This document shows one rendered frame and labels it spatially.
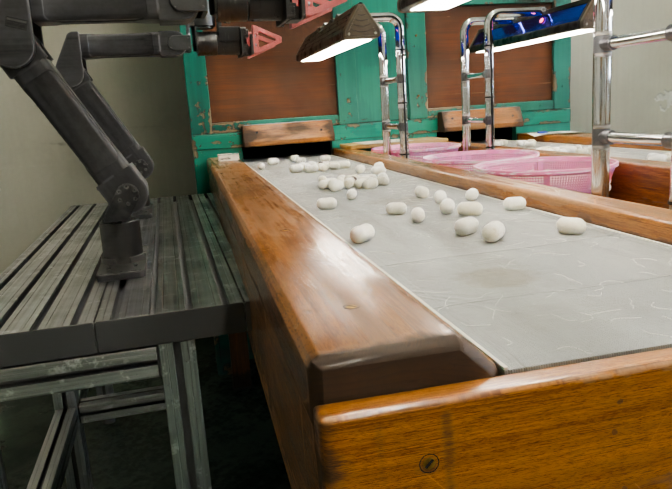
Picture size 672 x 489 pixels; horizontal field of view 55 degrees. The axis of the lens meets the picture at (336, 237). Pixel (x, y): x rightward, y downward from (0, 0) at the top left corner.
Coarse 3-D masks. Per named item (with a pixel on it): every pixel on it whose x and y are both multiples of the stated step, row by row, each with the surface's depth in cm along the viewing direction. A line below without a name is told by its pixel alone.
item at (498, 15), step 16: (496, 16) 165; (512, 16) 166; (528, 16) 168; (464, 32) 179; (464, 48) 180; (464, 64) 181; (464, 80) 182; (464, 96) 183; (464, 112) 184; (464, 128) 185; (464, 144) 186
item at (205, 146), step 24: (408, 120) 223; (432, 120) 225; (528, 120) 233; (552, 120) 235; (192, 144) 208; (216, 144) 210; (240, 144) 211; (288, 144) 230; (312, 144) 232; (336, 144) 219; (216, 336) 224; (216, 360) 226
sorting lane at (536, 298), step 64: (320, 192) 126; (384, 192) 120; (448, 192) 115; (384, 256) 70; (448, 256) 68; (512, 256) 67; (576, 256) 65; (640, 256) 63; (448, 320) 49; (512, 320) 48; (576, 320) 47; (640, 320) 46
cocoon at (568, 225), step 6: (558, 222) 75; (564, 222) 75; (570, 222) 74; (576, 222) 74; (582, 222) 74; (558, 228) 75; (564, 228) 75; (570, 228) 74; (576, 228) 74; (582, 228) 74; (576, 234) 74
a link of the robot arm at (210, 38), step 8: (192, 32) 158; (200, 32) 158; (208, 32) 158; (192, 40) 159; (200, 40) 157; (208, 40) 157; (216, 40) 158; (200, 48) 157; (208, 48) 158; (216, 48) 158
